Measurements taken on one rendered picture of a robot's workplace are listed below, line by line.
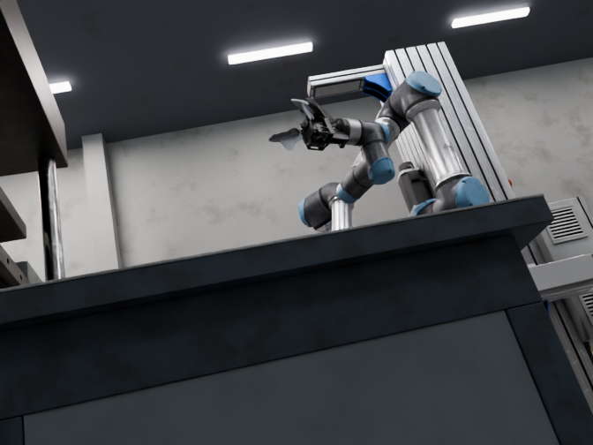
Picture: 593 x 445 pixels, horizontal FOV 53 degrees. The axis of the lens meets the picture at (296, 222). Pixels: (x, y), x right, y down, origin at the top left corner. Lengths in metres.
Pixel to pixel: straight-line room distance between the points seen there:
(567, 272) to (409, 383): 1.17
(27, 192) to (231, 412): 9.33
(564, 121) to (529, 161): 1.10
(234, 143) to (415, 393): 9.10
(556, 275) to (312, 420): 1.23
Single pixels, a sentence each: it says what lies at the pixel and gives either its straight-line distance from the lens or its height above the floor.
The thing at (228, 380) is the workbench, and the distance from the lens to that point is 0.64.
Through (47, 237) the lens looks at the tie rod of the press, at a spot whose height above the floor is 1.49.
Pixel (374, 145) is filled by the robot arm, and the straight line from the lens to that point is 1.71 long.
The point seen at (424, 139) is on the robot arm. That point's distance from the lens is 1.91.
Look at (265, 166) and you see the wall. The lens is 9.43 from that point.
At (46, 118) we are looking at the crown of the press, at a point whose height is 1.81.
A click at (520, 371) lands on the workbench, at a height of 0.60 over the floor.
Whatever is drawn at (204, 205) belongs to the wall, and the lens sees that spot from 9.14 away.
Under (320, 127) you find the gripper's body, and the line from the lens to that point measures 1.62.
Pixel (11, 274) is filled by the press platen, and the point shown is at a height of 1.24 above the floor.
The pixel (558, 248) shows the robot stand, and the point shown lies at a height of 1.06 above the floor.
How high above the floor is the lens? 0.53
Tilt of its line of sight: 25 degrees up
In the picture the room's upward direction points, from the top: 15 degrees counter-clockwise
